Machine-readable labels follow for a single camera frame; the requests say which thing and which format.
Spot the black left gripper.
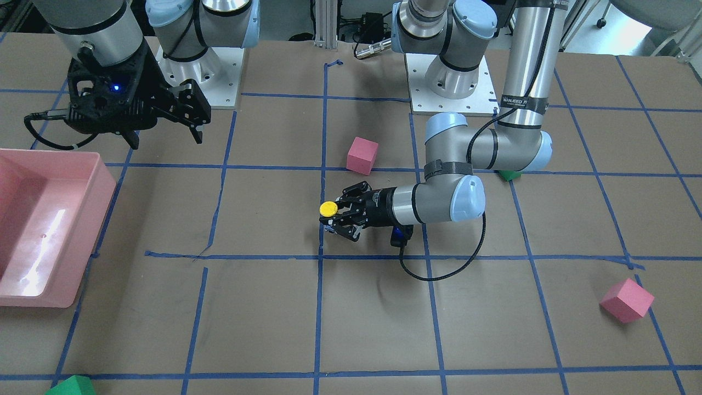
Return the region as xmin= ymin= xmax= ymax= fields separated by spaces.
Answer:
xmin=329 ymin=182 xmax=397 ymax=242

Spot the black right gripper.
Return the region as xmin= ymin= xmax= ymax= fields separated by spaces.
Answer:
xmin=68 ymin=40 xmax=211 ymax=150

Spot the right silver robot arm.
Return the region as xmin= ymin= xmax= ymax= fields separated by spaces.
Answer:
xmin=24 ymin=1 xmax=260 ymax=150

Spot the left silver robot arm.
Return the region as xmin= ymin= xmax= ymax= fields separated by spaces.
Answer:
xmin=319 ymin=1 xmax=569 ymax=241

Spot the pink cube near base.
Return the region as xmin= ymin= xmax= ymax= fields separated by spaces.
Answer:
xmin=346 ymin=137 xmax=379 ymax=176

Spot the pink plastic bin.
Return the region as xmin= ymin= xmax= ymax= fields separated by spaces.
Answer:
xmin=1 ymin=149 xmax=116 ymax=308

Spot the green cube near base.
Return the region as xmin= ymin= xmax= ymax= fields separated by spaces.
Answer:
xmin=498 ymin=170 xmax=523 ymax=182

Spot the green cube near bin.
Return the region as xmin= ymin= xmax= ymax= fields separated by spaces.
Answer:
xmin=45 ymin=375 xmax=96 ymax=395

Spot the pink cube far side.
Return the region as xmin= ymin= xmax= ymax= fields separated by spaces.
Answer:
xmin=599 ymin=278 xmax=655 ymax=324

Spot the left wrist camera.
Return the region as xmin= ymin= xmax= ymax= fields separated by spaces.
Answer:
xmin=389 ymin=225 xmax=414 ymax=249

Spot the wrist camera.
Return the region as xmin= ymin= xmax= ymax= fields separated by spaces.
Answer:
xmin=64 ymin=71 xmax=146 ymax=134
xmin=389 ymin=225 xmax=414 ymax=249

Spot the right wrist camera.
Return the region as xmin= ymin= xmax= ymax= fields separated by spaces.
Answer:
xmin=64 ymin=71 xmax=146 ymax=134

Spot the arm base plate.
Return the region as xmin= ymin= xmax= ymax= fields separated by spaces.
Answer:
xmin=405 ymin=53 xmax=499 ymax=116
xmin=156 ymin=47 xmax=247 ymax=109

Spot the aluminium frame post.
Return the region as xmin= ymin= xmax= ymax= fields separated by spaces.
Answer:
xmin=314 ymin=0 xmax=339 ymax=52

